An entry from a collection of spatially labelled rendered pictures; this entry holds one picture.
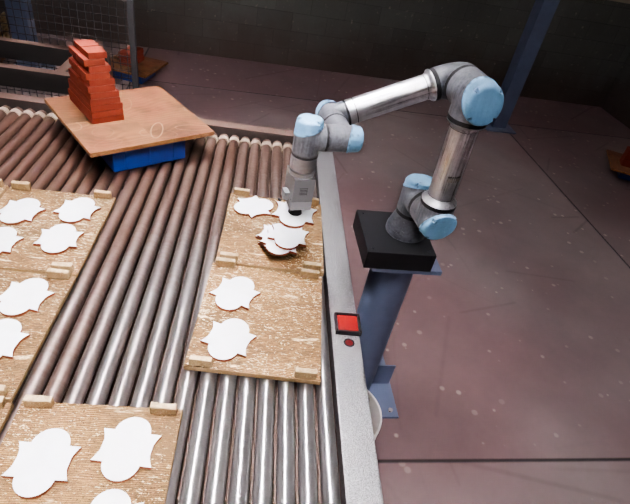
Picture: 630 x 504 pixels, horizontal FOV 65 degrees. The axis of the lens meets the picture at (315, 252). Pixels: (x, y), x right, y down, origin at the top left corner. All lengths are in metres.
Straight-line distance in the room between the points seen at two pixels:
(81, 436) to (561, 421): 2.28
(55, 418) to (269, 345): 0.52
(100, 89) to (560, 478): 2.54
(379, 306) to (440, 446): 0.78
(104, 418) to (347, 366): 0.61
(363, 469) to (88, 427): 0.62
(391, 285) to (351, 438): 0.83
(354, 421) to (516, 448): 1.46
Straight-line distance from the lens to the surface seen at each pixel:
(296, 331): 1.40
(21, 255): 1.68
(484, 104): 1.46
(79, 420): 1.25
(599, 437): 2.94
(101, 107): 2.14
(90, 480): 1.18
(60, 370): 1.37
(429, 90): 1.55
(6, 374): 1.37
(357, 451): 1.25
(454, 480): 2.42
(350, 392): 1.33
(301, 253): 1.66
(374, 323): 2.08
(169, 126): 2.15
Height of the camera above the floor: 1.97
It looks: 38 degrees down
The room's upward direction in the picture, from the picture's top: 12 degrees clockwise
